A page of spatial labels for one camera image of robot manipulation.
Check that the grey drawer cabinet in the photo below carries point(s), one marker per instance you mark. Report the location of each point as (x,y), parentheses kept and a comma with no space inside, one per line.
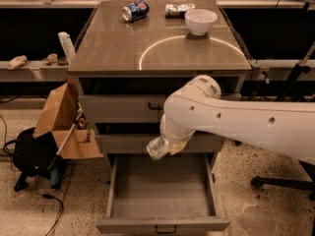
(155,55)

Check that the black bag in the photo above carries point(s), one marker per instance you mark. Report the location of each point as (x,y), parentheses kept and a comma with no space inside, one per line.
(37,157)

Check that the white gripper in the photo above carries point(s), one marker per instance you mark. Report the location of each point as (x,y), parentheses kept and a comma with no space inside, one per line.
(173,137)

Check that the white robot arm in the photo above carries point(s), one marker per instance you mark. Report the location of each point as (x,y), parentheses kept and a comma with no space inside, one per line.
(287,128)

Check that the crumpled silver chip bag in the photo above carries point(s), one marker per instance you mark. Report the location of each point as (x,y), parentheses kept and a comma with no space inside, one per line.
(177,11)

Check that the brown cardboard box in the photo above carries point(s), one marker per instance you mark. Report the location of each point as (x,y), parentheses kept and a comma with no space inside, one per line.
(58,115)

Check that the grey handled floor tool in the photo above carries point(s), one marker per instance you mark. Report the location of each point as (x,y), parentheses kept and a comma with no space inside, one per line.
(62,148)

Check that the white plastic bottle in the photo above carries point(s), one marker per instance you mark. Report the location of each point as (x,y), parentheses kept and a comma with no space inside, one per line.
(67,45)

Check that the white bowl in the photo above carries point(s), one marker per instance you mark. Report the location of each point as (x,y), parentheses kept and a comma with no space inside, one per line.
(200,21)

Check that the blue pepsi can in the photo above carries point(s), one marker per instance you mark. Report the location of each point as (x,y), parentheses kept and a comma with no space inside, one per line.
(135,11)

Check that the bottom grey drawer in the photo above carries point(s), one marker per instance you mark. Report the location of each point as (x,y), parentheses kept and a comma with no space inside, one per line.
(172,196)

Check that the green 7up can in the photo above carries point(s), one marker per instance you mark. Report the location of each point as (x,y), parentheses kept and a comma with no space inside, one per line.
(158,148)

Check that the top grey drawer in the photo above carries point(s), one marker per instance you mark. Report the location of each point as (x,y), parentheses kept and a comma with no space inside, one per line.
(123,108)

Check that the grey drawer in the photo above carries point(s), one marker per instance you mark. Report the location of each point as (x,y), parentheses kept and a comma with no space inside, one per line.
(123,108)
(129,143)
(172,196)

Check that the black office chair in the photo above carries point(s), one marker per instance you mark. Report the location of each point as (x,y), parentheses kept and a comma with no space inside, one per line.
(258,182)

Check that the middle grey drawer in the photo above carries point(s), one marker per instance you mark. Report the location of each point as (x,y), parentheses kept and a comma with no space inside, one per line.
(129,143)

